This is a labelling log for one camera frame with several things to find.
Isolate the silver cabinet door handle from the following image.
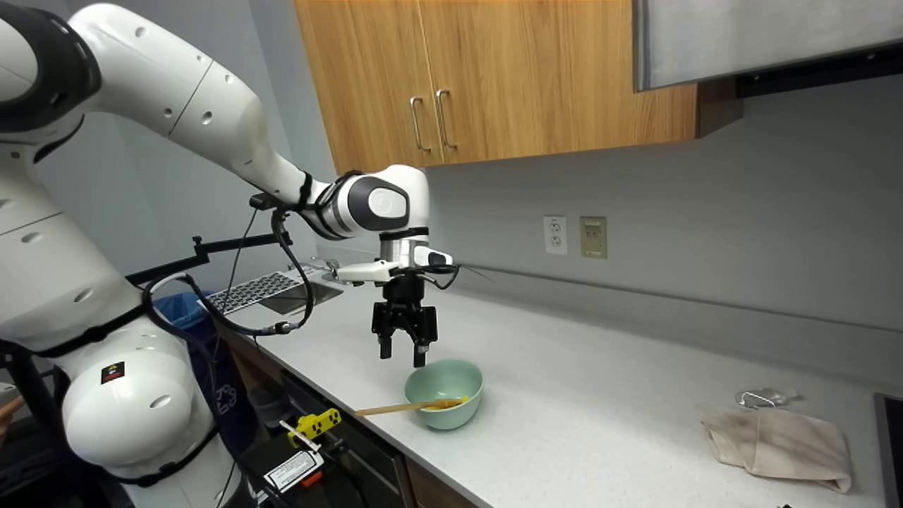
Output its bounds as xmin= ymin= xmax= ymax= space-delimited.
xmin=431 ymin=88 xmax=464 ymax=155
xmin=406 ymin=93 xmax=438 ymax=157

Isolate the wooden spoon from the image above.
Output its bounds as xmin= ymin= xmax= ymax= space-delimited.
xmin=359 ymin=395 xmax=468 ymax=419

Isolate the stainless range hood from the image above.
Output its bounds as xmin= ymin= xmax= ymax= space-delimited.
xmin=633 ymin=0 xmax=903 ymax=98

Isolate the beige cloth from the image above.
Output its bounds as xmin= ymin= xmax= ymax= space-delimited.
xmin=701 ymin=407 xmax=854 ymax=495

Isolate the crumpled clear wrapper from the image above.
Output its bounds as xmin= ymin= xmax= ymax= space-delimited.
xmin=737 ymin=387 xmax=801 ymax=412

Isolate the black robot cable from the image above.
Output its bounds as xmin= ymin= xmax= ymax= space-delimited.
xmin=139 ymin=191 xmax=320 ymax=337

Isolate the wooden wall cabinet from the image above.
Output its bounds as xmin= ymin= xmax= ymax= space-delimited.
xmin=293 ymin=0 xmax=744 ymax=178

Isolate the blue bin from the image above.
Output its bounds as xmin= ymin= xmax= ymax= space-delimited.
xmin=153 ymin=288 xmax=260 ymax=455

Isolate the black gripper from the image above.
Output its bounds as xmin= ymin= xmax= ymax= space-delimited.
xmin=369 ymin=271 xmax=440 ymax=368

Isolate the beige wall switch plate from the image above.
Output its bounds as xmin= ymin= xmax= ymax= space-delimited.
xmin=579 ymin=215 xmax=610 ymax=263

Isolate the yellow plastic calibration tool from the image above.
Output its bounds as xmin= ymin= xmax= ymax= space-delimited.
xmin=284 ymin=407 xmax=346 ymax=446

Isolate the white power outlet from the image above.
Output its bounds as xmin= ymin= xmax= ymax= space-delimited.
xmin=541 ymin=215 xmax=569 ymax=256

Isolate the mint green bowl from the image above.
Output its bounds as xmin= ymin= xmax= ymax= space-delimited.
xmin=403 ymin=359 xmax=489 ymax=435

